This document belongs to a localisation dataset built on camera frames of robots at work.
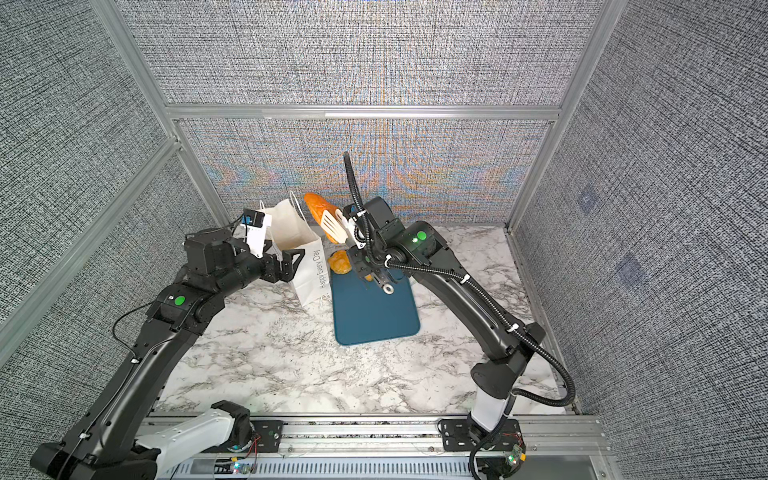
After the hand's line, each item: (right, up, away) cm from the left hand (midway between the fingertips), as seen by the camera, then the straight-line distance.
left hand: (288, 246), depth 69 cm
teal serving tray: (+15, -21, +31) cm, 40 cm away
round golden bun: (+7, -5, +34) cm, 35 cm away
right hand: (+16, -2, +2) cm, 16 cm away
